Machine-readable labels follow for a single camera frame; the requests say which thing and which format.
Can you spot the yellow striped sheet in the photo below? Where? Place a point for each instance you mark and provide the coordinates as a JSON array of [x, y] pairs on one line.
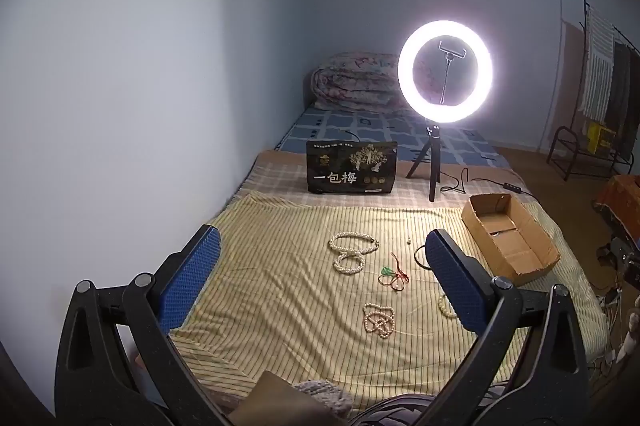
[[280, 286]]

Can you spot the black device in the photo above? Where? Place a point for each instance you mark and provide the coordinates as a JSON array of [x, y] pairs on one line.
[[622, 251]]

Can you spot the phone clamp holder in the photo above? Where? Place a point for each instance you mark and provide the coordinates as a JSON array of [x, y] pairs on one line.
[[452, 50]]

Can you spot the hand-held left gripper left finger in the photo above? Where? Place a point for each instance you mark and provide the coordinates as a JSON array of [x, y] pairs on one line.
[[192, 276]]

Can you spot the grey fuzzy cloth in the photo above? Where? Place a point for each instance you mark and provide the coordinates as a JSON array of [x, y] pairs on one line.
[[325, 393]]

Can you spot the black metal shelf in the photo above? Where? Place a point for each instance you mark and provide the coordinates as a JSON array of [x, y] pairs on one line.
[[570, 150]]

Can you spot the white knitted garment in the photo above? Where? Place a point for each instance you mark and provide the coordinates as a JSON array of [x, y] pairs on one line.
[[599, 65]]

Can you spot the black tripod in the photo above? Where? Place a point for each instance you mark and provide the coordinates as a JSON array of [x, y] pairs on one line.
[[431, 176]]

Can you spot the blue patterned bed sheet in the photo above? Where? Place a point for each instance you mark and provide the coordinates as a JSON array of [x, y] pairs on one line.
[[380, 128]]

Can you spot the black clothes rack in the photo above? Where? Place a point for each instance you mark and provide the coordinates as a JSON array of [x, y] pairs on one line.
[[585, 5]]

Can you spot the rolled floral quilt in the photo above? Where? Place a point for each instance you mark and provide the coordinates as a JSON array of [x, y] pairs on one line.
[[350, 80]]

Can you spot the orange patterned cloth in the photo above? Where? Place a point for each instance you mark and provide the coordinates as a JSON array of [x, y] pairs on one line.
[[622, 201]]

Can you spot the dark hanging garment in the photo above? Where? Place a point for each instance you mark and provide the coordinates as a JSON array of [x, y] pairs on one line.
[[620, 95]]

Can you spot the brown cardboard sheet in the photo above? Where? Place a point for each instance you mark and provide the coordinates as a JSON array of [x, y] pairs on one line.
[[270, 401]]

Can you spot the black snack bag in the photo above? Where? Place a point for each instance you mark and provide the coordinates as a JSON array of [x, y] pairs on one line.
[[350, 178]]

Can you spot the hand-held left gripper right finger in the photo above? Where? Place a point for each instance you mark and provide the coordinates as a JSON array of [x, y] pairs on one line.
[[455, 281]]

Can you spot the yellow box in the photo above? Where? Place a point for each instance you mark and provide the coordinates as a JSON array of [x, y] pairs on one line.
[[600, 138]]

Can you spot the brown cardboard box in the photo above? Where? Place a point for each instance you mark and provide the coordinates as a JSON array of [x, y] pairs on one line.
[[505, 251]]

